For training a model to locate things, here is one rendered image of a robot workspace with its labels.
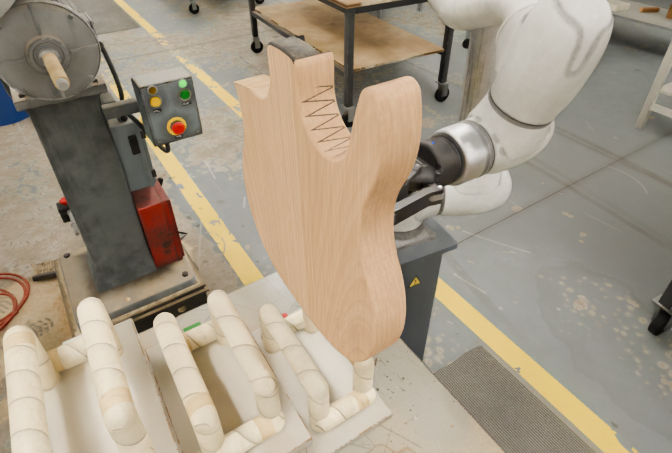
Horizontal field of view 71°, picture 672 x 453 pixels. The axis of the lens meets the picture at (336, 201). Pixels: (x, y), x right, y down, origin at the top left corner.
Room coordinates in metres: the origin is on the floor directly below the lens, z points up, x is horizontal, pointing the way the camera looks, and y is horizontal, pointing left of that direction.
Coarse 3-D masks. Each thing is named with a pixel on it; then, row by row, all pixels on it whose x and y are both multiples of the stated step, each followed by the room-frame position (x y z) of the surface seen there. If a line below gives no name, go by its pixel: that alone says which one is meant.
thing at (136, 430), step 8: (136, 416) 0.26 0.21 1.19; (136, 424) 0.25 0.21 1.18; (112, 432) 0.24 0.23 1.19; (120, 432) 0.24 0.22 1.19; (128, 432) 0.25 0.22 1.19; (136, 432) 0.25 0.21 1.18; (144, 432) 0.26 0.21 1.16; (120, 440) 0.24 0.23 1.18; (128, 440) 0.24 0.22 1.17; (136, 440) 0.25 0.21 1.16; (144, 440) 0.25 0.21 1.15; (120, 448) 0.24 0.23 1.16; (128, 448) 0.24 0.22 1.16; (136, 448) 0.25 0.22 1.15; (144, 448) 0.25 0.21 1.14
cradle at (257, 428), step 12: (252, 420) 0.33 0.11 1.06; (264, 420) 0.33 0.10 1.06; (276, 420) 0.33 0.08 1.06; (228, 432) 0.31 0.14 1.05; (240, 432) 0.31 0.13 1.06; (252, 432) 0.31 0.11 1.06; (264, 432) 0.31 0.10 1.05; (276, 432) 0.32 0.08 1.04; (228, 444) 0.29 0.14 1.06; (240, 444) 0.30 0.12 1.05; (252, 444) 0.30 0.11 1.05
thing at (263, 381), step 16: (208, 304) 0.47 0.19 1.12; (224, 304) 0.46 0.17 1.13; (224, 320) 0.44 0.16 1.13; (240, 320) 0.44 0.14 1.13; (240, 336) 0.41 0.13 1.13; (240, 352) 0.38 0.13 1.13; (256, 352) 0.38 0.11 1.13; (256, 368) 0.36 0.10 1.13; (256, 384) 0.34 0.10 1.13; (272, 384) 0.34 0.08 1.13
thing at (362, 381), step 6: (354, 372) 0.42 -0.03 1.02; (360, 372) 0.41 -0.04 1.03; (366, 372) 0.41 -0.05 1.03; (372, 372) 0.42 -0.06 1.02; (354, 378) 0.42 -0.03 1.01; (360, 378) 0.41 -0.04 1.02; (366, 378) 0.41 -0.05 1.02; (372, 378) 0.42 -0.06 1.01; (354, 384) 0.42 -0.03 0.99; (360, 384) 0.41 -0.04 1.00; (366, 384) 0.41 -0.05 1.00; (372, 384) 0.43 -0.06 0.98; (354, 390) 0.42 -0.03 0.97; (360, 390) 0.41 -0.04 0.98; (366, 390) 0.41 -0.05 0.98
